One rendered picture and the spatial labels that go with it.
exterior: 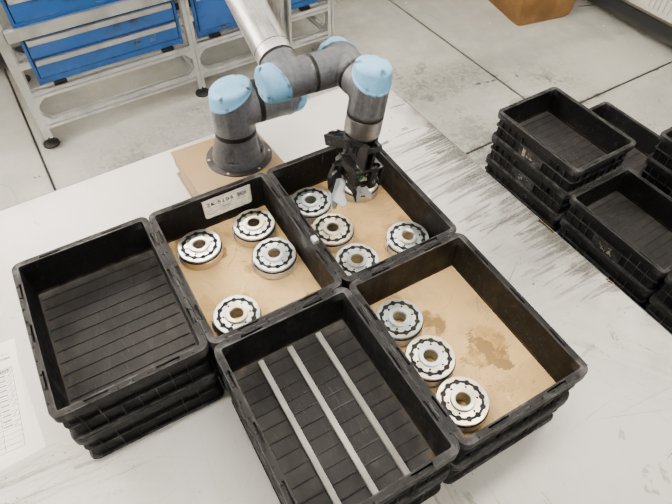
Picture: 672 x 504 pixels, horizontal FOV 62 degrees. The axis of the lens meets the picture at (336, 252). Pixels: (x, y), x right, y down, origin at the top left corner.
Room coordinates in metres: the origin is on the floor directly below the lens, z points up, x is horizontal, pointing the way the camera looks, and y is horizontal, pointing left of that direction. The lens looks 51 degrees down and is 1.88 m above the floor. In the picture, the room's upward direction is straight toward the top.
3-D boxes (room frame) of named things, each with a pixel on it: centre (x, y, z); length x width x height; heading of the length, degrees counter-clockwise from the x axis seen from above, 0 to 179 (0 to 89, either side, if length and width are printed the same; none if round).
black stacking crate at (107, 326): (0.64, 0.47, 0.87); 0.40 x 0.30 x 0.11; 30
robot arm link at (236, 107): (1.27, 0.27, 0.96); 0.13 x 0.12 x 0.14; 118
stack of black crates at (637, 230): (1.29, -1.04, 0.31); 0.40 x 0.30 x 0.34; 31
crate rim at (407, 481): (0.44, 0.01, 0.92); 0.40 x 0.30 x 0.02; 30
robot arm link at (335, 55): (1.00, 0.00, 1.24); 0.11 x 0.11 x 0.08; 28
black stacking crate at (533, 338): (0.59, -0.25, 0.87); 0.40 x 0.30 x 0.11; 30
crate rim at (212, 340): (0.79, 0.21, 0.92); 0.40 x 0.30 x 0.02; 30
